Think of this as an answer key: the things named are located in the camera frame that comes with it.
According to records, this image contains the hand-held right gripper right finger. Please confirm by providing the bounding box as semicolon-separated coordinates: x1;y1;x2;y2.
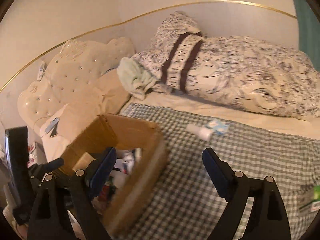
202;147;292;240

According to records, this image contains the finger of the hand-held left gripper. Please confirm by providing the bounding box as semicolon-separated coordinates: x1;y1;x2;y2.
30;158;65;180

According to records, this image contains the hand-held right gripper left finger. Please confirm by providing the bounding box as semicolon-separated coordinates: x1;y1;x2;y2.
27;147;117;240

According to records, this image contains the brown cardboard box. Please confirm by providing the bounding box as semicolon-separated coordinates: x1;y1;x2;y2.
61;114;168;233

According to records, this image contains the green checkered blanket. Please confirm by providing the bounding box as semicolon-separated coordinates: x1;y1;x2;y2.
100;104;320;240

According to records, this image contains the blue phone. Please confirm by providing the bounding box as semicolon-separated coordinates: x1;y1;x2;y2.
45;117;60;134

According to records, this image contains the small white bottle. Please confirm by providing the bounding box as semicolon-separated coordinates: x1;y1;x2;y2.
186;123;213;142

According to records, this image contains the light blue tissue packet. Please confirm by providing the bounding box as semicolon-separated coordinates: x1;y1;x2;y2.
204;119;230;136

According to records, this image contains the beige pillow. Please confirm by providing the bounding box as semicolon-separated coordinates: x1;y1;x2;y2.
59;70;132;150

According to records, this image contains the white power strip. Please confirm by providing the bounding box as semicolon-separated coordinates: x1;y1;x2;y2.
37;62;46;81

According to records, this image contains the floral printed quilt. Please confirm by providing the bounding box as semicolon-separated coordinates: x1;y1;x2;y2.
131;11;320;119

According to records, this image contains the cream tufted headboard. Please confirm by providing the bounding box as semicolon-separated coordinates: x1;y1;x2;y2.
17;37;135;130

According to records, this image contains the green medicine box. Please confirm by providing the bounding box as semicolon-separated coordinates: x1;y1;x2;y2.
299;184;320;212

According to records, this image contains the pale green towel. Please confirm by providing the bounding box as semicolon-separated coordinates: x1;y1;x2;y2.
117;57;160;100

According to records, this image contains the teal curtain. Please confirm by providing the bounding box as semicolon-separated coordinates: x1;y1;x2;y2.
289;0;320;58

